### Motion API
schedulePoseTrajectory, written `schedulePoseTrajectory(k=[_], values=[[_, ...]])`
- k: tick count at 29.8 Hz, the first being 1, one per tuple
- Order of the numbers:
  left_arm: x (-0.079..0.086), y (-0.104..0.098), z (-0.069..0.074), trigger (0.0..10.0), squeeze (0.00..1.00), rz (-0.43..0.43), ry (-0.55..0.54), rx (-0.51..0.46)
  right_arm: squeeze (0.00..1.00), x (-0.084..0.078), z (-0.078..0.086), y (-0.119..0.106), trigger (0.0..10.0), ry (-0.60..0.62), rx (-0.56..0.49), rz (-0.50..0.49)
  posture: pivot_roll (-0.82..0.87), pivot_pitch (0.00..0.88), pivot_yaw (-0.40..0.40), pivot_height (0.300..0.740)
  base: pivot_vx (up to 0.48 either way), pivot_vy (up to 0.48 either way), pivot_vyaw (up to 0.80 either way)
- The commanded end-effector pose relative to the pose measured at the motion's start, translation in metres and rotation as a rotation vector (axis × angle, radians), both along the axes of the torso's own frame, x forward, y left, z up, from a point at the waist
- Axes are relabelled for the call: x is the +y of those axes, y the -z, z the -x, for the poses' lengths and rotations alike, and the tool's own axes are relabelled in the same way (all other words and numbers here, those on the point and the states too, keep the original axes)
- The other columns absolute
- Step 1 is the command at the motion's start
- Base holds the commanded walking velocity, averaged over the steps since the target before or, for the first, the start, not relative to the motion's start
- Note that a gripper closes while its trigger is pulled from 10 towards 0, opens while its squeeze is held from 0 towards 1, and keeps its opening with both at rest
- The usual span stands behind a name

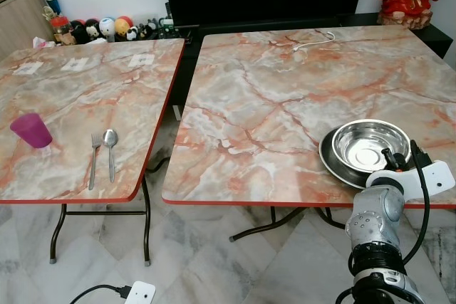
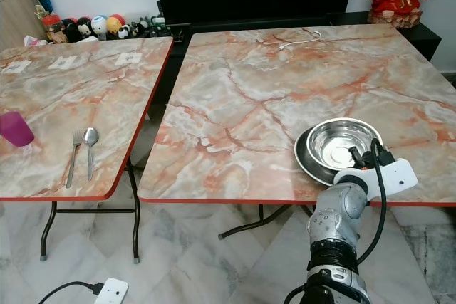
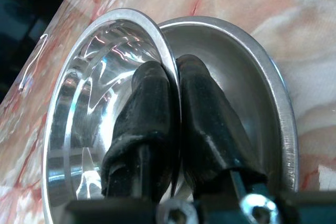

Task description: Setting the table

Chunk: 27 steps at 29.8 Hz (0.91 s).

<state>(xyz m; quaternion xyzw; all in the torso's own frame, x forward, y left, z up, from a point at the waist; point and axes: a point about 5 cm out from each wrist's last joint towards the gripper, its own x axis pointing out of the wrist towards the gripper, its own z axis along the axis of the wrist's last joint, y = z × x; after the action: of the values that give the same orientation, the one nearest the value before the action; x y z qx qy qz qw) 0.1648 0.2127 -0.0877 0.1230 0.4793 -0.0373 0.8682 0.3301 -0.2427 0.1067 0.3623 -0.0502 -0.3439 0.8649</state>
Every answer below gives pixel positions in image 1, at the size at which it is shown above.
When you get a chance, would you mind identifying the purple plastic cup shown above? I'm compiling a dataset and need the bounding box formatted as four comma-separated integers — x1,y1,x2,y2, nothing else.
9,112,53,150

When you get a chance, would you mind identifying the steel fork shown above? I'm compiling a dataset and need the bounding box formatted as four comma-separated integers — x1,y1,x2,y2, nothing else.
88,133,103,192

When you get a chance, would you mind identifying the red lid jar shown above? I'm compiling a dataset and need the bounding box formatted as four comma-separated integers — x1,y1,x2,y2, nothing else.
50,16,76,46

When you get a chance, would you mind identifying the white paper label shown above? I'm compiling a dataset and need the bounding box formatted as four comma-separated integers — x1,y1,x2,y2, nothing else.
61,58,92,71
128,54,155,68
14,63,45,76

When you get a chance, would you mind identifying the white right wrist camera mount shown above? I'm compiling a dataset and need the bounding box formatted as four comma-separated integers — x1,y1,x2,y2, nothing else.
366,161,456,202

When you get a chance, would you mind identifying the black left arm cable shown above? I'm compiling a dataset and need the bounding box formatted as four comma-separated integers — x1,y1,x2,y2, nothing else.
69,284,133,304

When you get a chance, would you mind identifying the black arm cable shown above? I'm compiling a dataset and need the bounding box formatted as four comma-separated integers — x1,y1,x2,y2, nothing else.
403,140,433,264
69,284,133,304

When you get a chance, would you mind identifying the steel spoon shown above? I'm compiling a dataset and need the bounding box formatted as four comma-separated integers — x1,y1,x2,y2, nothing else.
103,129,120,183

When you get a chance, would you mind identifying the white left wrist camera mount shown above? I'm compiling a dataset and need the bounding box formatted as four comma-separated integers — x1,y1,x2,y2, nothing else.
124,281,157,304

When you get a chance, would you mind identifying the stainless steel bowl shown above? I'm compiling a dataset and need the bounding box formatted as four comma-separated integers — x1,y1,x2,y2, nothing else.
332,120,412,174

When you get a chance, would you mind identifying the stainless steel plate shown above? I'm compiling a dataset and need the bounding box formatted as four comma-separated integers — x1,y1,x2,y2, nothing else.
318,127,400,191

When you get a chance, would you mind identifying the white cable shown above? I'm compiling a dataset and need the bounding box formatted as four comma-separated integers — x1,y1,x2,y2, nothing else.
293,31,337,52

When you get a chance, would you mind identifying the small table black leg frame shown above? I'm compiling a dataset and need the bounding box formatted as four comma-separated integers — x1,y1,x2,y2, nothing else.
49,174,155,266

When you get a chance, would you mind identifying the wooden cabinet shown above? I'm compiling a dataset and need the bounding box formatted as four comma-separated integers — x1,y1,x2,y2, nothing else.
0,0,56,61

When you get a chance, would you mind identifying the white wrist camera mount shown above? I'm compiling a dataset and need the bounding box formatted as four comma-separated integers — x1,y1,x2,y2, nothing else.
124,281,157,304
366,161,456,202

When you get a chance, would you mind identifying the large table black leg frame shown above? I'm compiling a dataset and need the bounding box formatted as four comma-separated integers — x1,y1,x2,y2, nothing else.
229,206,350,242

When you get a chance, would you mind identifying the black mouse plush toy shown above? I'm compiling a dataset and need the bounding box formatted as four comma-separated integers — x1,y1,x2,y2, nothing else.
71,19,100,45

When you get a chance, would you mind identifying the white round toy figure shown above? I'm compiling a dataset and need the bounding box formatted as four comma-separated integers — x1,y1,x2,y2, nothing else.
99,17,117,41

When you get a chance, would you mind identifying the orange yellow round toy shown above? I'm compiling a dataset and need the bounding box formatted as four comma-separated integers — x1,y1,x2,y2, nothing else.
115,16,135,38

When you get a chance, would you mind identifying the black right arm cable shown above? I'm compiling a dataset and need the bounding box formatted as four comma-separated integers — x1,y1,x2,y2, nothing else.
403,140,433,264

